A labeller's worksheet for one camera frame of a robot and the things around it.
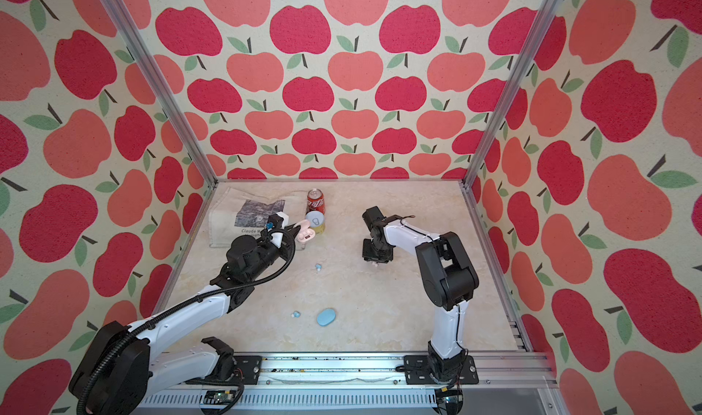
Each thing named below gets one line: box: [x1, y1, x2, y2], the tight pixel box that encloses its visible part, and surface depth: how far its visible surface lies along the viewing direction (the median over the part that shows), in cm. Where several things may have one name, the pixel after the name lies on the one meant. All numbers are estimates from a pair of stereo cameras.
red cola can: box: [305, 188, 326, 215], surface depth 104 cm
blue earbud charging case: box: [316, 308, 337, 327], surface depth 84 cm
